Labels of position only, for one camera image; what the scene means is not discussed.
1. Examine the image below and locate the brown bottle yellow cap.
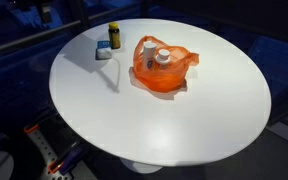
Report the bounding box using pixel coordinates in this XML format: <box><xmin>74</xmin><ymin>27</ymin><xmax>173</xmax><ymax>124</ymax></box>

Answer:
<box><xmin>108</xmin><ymin>22</ymin><xmax>122</xmax><ymax>50</ymax></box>

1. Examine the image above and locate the orange plastic bag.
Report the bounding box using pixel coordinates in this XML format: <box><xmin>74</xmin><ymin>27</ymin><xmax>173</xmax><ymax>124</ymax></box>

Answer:
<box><xmin>128</xmin><ymin>35</ymin><xmax>200</xmax><ymax>95</ymax></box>

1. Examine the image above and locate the tall white bottle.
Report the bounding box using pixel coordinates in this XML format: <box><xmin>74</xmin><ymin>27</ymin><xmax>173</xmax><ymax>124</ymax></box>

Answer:
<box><xmin>141</xmin><ymin>41</ymin><xmax>158</xmax><ymax>71</ymax></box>

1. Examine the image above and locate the short white bottle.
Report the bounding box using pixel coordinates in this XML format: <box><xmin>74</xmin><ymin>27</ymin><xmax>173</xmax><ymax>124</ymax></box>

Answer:
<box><xmin>155</xmin><ymin>48</ymin><xmax>171</xmax><ymax>70</ymax></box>

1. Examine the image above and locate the blue and white small box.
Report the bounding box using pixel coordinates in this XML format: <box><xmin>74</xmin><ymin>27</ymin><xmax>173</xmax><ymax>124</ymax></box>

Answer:
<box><xmin>95</xmin><ymin>40</ymin><xmax>114</xmax><ymax>61</ymax></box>

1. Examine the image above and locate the orange and purple clamp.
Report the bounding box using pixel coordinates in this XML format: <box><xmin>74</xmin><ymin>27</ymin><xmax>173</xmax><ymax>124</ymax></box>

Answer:
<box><xmin>47</xmin><ymin>145</ymin><xmax>84</xmax><ymax>176</ymax></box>

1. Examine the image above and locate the perforated metal plate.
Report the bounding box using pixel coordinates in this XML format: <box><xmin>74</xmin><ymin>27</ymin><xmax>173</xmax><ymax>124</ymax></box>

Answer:
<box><xmin>26</xmin><ymin>127</ymin><xmax>75</xmax><ymax>180</ymax></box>

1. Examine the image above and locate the dark metal railing bar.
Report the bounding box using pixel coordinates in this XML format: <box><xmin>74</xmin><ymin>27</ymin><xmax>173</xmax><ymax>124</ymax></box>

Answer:
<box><xmin>0</xmin><ymin>19</ymin><xmax>82</xmax><ymax>58</ymax></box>

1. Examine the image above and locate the blue chair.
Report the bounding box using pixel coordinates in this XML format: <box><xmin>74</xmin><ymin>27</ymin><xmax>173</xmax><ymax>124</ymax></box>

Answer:
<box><xmin>248</xmin><ymin>35</ymin><xmax>288</xmax><ymax>101</ymax></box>

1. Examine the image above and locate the white table pedestal base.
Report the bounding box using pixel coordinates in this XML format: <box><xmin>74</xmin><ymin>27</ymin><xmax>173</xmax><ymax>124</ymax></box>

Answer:
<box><xmin>119</xmin><ymin>157</ymin><xmax>164</xmax><ymax>175</ymax></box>

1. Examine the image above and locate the small orange clamp handle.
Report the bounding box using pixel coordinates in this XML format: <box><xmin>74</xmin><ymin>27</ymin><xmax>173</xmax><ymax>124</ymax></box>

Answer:
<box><xmin>23</xmin><ymin>124</ymin><xmax>40</xmax><ymax>135</ymax></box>

